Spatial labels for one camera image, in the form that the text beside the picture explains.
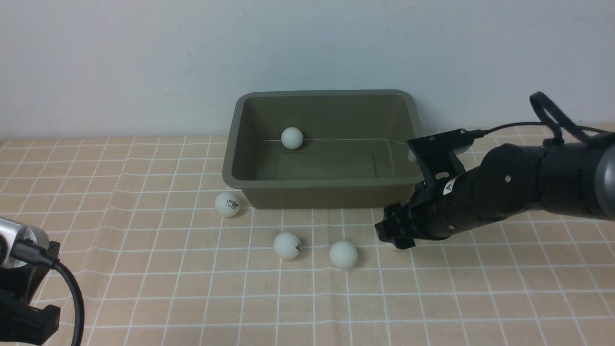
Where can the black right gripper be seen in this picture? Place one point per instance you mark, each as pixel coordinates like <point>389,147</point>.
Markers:
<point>503,185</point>

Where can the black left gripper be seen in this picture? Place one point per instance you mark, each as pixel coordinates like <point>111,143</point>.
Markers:
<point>19,320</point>

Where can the plain white ball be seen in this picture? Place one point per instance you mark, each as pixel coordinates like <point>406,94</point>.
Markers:
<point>292,138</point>
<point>392,247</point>
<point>343,255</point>

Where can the white ball with logo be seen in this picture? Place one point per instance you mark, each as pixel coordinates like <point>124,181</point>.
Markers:
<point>227,204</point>

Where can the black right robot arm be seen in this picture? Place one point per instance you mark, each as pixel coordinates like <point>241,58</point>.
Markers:
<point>574,179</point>

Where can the olive green plastic bin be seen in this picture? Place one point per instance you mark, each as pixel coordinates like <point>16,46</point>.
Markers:
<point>354,153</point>

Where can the peach checkered tablecloth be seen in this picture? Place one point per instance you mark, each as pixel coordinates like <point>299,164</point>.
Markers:
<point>158,266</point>

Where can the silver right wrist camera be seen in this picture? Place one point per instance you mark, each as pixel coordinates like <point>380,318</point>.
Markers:
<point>456,142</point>

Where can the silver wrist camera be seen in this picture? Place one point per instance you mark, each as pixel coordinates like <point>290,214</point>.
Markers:
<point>456,142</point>
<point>22,244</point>

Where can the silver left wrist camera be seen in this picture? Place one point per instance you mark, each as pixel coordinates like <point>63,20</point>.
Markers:
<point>22,244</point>

